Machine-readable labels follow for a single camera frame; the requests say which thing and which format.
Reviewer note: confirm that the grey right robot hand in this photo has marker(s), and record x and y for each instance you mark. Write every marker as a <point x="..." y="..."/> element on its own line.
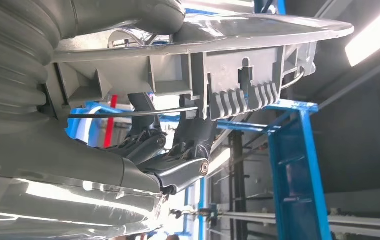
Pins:
<point x="60" y="165"/>

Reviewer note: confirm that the blue metal shelf rack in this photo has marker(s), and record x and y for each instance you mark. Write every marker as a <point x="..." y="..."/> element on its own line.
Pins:
<point x="296" y="165"/>

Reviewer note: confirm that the red barrier belt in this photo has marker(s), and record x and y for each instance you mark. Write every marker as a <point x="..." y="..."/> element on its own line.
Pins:
<point x="110" y="122"/>

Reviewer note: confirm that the ceiling strip light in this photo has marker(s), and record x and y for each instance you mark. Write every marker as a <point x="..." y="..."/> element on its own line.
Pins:
<point x="375" y="33"/>

